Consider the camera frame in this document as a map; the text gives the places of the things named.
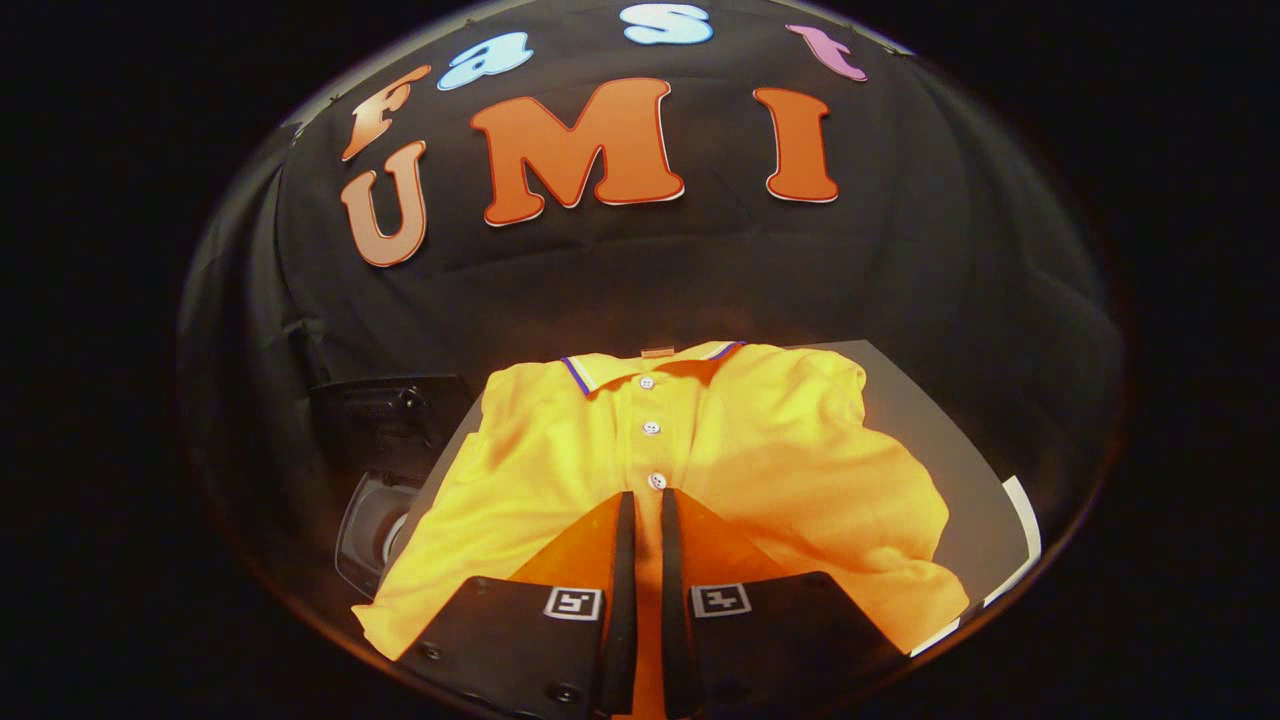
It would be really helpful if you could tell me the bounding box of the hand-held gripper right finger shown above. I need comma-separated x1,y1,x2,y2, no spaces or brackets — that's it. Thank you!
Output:
659,488,907,720

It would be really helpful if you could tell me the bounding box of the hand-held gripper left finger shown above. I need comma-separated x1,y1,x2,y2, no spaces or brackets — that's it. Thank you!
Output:
395,490,639,720

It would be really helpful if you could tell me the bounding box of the yellow polo shirt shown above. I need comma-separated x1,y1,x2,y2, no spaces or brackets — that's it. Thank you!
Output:
352,340,971,720

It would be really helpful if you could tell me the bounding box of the washing machine glass lid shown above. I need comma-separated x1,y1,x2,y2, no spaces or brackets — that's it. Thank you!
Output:
308,374,477,483

